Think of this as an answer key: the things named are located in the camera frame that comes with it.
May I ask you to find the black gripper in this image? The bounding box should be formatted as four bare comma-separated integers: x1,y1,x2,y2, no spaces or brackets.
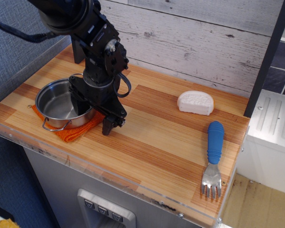
68,71,127,136

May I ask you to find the orange knitted towel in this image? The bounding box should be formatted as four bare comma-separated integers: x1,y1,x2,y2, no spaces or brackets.
32,105,105,143

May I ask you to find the stainless steel pot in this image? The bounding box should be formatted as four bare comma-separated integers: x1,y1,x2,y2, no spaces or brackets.
35,78,96,132

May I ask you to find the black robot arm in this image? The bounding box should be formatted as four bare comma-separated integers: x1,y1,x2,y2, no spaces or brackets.
31,0,131,135

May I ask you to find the clear acrylic edge guard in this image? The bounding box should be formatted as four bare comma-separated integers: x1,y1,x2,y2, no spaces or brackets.
0,113,248,228

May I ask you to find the grey cabinet button panel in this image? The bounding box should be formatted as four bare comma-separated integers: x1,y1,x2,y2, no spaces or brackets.
77,189,136,228

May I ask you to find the white toy cheese wedge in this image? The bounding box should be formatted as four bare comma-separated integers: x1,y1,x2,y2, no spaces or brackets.
177,91,214,115

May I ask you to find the yellow black object on floor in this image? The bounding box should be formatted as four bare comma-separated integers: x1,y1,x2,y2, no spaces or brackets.
0,219,20,228

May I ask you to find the white grooved side counter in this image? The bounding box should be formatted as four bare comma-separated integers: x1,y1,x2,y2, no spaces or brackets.
237,90,285,193

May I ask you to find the left dark shelf post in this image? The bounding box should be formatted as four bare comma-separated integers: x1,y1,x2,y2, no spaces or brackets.
71,38,85,64

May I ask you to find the dark shelf post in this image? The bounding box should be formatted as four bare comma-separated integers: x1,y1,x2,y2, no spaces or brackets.
71,38,85,64
244,0,285,118

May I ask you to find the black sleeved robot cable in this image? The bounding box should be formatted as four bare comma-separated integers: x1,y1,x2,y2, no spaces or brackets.
0,13,60,44

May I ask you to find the blue handled metal fork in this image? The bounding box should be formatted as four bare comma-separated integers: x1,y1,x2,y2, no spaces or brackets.
201,121,224,199

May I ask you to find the right dark shelf post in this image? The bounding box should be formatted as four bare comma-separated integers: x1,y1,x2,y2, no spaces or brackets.
244,0,285,118

